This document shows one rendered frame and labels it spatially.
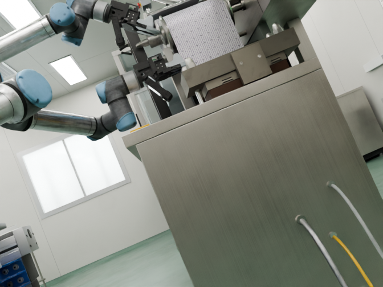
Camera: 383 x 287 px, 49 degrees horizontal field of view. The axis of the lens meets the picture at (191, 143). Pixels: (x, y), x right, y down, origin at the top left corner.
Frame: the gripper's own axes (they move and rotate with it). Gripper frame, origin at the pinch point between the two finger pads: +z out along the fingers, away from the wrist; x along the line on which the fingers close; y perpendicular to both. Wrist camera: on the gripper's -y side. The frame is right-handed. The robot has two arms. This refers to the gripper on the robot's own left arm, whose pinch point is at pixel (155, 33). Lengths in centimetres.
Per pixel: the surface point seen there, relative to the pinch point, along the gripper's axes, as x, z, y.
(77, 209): 551, -111, -133
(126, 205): 552, -38, -105
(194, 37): -4.4, 14.7, 1.7
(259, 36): 1.0, 38.5, 11.6
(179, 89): 3.6, 14.8, -17.2
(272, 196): -30, 52, -48
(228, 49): -4.4, 28.2, 1.2
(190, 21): -4.4, 11.3, 7.1
